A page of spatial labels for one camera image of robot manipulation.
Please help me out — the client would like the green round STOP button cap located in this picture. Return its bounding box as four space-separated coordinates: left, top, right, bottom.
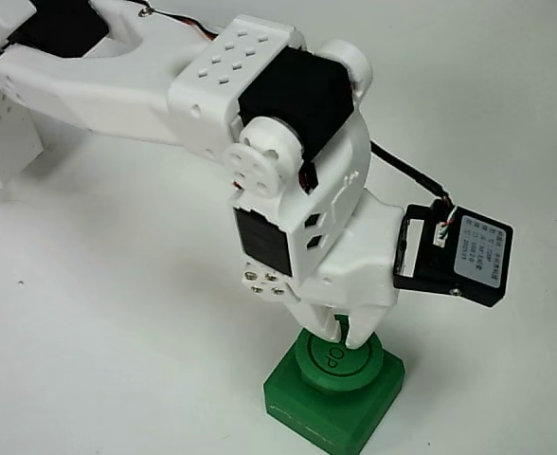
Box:
291 326 385 392

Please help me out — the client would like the green square button base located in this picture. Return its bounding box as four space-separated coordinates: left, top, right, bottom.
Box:
261 348 406 455

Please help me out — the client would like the black camera cable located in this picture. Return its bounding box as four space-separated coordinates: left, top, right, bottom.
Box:
368 140 458 248

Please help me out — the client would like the black camera box with label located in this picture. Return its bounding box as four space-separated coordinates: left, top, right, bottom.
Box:
391 202 515 311

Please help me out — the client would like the red black servo wire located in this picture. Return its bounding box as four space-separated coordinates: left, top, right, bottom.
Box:
138 5 224 40

